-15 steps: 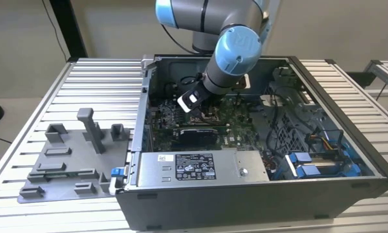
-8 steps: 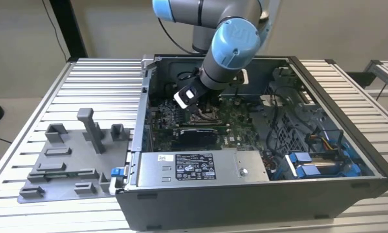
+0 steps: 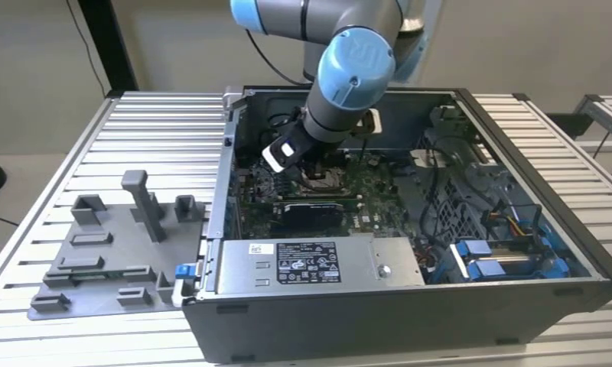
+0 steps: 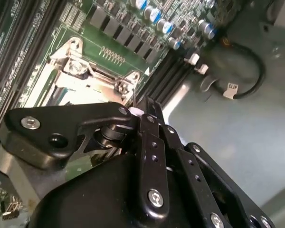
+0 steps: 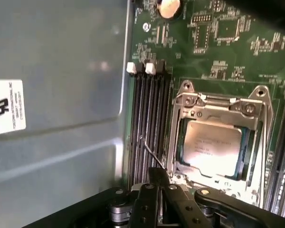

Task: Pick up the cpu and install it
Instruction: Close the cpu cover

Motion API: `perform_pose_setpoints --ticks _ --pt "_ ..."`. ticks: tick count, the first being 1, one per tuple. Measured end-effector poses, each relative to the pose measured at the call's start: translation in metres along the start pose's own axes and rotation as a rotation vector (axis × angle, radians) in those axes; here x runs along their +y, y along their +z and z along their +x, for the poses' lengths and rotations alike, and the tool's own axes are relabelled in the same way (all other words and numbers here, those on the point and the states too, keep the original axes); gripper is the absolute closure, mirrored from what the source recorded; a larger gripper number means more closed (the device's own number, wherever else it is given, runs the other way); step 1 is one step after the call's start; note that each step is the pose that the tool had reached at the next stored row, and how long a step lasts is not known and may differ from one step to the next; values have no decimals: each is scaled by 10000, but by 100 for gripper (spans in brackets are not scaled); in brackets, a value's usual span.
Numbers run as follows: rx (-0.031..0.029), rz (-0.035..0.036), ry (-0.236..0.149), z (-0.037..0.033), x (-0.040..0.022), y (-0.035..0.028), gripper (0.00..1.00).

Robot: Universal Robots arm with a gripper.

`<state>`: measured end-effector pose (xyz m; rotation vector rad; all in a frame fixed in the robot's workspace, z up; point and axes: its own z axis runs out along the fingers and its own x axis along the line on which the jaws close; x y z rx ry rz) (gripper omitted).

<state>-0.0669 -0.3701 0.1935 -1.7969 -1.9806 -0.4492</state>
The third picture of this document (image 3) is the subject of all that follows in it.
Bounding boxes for CPU socket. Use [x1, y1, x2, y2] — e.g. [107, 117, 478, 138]
[294, 166, 350, 193]

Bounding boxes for green motherboard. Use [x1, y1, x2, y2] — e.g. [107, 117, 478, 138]
[232, 151, 425, 245]

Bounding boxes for black graphics card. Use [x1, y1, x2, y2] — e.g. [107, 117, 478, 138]
[275, 201, 349, 239]

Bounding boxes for pale plastic connector block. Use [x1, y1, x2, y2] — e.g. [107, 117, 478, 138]
[407, 148, 449, 169]

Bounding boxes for grey metal drive cage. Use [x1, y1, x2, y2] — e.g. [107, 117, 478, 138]
[394, 103, 547, 249]

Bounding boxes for silver power supply unit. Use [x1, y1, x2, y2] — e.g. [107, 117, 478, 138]
[215, 235, 429, 297]

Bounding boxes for blue disk carrier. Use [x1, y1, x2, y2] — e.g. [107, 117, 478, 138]
[451, 239, 537, 265]
[463, 259, 546, 283]

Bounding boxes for grey parts rack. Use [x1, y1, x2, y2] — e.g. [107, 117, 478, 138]
[27, 169, 211, 321]

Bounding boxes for black open PC case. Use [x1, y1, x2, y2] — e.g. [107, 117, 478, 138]
[182, 84, 612, 364]

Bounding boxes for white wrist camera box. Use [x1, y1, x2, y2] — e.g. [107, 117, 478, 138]
[260, 138, 311, 174]

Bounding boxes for small pale wrist camera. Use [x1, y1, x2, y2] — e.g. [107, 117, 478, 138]
[354, 109, 385, 135]

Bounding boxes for red black wire bundle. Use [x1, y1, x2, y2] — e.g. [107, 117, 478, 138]
[414, 242, 449, 273]

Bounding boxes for coloured power wire bundle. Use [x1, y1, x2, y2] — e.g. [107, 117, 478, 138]
[482, 204, 542, 240]

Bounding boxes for black frame post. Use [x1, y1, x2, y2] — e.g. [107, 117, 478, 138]
[78, 0, 140, 93]

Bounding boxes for blue plastic bay bracket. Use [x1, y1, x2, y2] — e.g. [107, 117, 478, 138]
[533, 223, 574, 281]

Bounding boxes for thin black wall cable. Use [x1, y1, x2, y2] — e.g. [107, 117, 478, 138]
[66, 0, 110, 96]

